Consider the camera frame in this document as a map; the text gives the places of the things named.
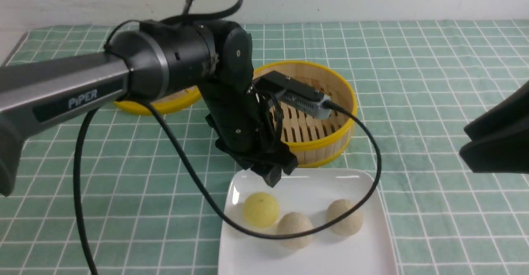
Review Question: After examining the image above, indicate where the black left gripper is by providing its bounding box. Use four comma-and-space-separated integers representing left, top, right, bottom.
198, 81, 298, 188

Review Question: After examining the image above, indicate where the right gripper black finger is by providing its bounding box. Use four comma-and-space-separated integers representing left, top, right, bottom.
459, 136, 529, 174
464, 82, 529, 141

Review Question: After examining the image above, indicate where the yellow steamed bun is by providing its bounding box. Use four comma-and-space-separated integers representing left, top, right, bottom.
242, 192, 280, 228

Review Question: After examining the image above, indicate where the white steamed bun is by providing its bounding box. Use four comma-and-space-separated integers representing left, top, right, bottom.
276, 212, 314, 250

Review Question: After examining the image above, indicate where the beige steamed bun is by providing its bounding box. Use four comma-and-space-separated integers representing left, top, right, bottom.
326, 199, 364, 236

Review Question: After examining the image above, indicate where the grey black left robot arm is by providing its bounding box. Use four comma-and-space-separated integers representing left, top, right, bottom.
0, 20, 298, 196

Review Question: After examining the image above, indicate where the white square plate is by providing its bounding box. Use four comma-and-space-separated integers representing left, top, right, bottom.
217, 168, 398, 275

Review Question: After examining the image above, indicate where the yellow bamboo steamer basket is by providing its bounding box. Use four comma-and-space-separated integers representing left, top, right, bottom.
253, 60, 357, 168

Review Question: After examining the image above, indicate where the yellow bamboo steamer lid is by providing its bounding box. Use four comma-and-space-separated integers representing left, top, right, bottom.
113, 86, 201, 115

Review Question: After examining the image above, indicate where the green checkered tablecloth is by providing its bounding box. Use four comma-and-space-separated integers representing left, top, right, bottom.
0, 21, 529, 275

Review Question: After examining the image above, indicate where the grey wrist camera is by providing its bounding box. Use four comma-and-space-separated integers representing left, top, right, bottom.
253, 70, 331, 120

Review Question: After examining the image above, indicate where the black camera cable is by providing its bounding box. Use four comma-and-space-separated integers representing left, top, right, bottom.
73, 0, 382, 275

